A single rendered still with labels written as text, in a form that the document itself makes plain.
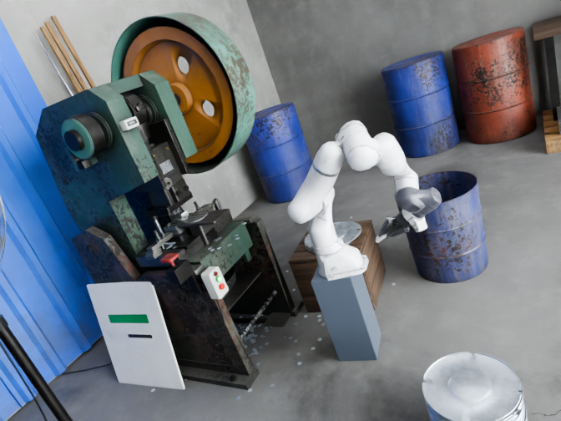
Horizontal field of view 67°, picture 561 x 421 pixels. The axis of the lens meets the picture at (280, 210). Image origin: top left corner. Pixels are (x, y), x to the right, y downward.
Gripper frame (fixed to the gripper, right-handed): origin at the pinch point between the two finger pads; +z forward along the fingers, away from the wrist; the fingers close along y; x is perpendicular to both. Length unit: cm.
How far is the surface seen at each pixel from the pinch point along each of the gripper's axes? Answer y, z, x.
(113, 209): 120, 50, 19
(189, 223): 84, 37, 16
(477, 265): -57, -4, -10
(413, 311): -34.4, 17.5, 19.2
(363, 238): -1.3, 18.5, -10.5
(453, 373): -13, -31, 69
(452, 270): -46.6, 2.7, -4.9
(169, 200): 97, 34, 11
